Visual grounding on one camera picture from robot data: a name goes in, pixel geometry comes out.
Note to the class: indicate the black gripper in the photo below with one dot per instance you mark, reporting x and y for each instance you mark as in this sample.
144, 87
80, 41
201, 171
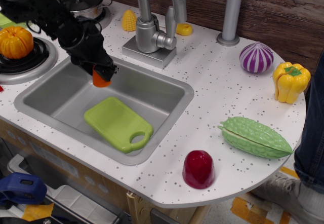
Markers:
84, 44

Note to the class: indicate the orange toy carrot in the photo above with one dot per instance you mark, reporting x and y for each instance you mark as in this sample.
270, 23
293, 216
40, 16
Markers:
99, 81

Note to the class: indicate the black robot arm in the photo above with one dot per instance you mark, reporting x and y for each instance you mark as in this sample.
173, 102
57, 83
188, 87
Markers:
49, 15

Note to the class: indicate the green toy cutting board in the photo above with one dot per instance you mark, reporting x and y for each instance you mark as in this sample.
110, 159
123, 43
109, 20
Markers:
119, 125

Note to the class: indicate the back toy stove burner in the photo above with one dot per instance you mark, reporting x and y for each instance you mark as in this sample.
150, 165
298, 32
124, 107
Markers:
104, 19

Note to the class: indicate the toy stove burner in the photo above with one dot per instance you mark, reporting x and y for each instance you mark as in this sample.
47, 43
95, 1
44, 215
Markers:
104, 19
39, 61

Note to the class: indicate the silver toy faucet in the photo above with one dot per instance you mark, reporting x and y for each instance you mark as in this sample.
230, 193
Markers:
150, 44

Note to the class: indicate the yellow toy corn cob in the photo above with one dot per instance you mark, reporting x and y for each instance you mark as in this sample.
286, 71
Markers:
128, 21

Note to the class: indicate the grey toy sink basin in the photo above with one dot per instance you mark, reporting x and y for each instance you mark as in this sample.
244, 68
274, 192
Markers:
60, 98

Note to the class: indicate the front toy stove burner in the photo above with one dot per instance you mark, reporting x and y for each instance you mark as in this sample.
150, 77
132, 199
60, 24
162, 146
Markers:
39, 61

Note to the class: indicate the silver toy pot with lid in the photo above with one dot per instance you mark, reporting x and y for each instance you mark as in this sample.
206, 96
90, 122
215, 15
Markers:
92, 9

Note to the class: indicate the small yellow toy piece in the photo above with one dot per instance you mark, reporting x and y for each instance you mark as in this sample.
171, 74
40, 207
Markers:
184, 29

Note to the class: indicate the orange toy pumpkin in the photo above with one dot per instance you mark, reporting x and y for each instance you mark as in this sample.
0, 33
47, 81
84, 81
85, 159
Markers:
16, 42

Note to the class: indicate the light green toy plate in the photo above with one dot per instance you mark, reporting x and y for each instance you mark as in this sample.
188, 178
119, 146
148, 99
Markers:
6, 22

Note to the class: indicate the grey vertical pole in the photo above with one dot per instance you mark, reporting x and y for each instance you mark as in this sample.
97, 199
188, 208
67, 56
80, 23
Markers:
228, 37

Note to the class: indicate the dark red toy fruit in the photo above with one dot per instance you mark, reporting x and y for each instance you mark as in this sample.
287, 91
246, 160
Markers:
198, 170

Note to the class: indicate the purple striped toy onion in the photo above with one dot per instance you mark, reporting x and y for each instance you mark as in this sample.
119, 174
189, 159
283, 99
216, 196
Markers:
256, 58

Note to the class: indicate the green toy bitter melon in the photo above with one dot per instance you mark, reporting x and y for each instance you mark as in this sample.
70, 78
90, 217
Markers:
254, 138

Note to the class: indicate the yellow toy bell pepper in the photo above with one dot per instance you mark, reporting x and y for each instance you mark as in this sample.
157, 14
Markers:
290, 80

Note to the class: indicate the grey sneaker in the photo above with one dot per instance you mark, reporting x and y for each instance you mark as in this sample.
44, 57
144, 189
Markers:
303, 203

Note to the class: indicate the person leg in jeans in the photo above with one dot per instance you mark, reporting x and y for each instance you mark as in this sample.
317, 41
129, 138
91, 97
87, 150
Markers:
309, 154

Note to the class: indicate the blue clamp handle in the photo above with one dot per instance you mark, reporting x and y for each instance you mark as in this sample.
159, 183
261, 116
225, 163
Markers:
22, 188

